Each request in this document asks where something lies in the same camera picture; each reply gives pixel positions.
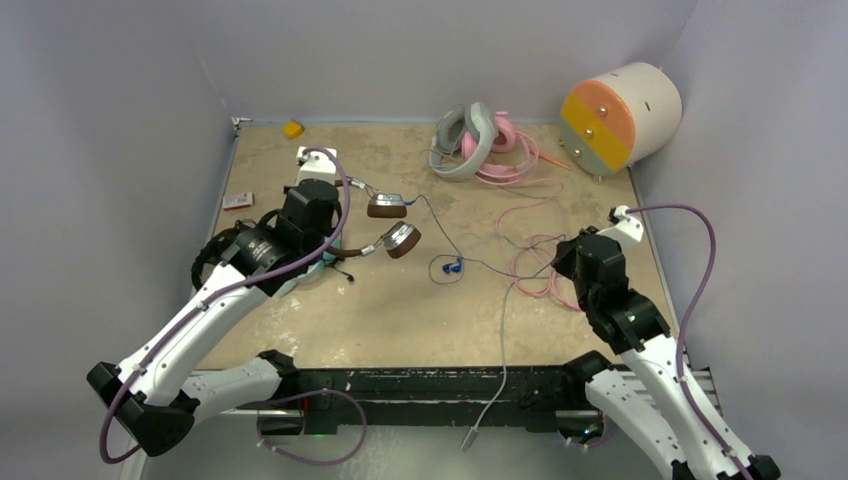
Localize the pink headphones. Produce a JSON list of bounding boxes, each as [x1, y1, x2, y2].
[[460, 110, 584, 313]]

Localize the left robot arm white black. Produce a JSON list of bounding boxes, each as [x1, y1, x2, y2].
[[86, 178, 353, 464]]

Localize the small red white box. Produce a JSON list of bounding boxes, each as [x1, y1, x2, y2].
[[221, 192, 255, 211]]

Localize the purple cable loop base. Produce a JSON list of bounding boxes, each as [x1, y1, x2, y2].
[[255, 380, 368, 467]]

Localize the black headphones with cable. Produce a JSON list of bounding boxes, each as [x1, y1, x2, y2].
[[190, 219, 257, 290]]

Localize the brown headphones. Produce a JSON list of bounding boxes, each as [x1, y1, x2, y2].
[[324, 175, 423, 261]]

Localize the grey white headphones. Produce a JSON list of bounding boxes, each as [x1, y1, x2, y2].
[[428, 102, 499, 181]]

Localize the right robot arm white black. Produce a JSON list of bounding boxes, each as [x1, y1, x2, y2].
[[551, 230, 781, 479]]

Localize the white usb cable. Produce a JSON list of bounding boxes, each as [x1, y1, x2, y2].
[[460, 261, 564, 453]]

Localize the round drawer cabinet orange yellow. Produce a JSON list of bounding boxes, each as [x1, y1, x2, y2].
[[559, 62, 683, 177]]

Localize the blue earphones with cable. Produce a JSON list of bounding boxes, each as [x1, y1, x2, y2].
[[404, 193, 564, 287]]

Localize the teal white cat headphones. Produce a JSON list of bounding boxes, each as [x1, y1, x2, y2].
[[276, 253, 344, 297]]

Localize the yellow small object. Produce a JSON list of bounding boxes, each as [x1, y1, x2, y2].
[[281, 120, 305, 139]]

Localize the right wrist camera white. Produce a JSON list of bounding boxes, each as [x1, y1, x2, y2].
[[597, 205, 645, 251]]

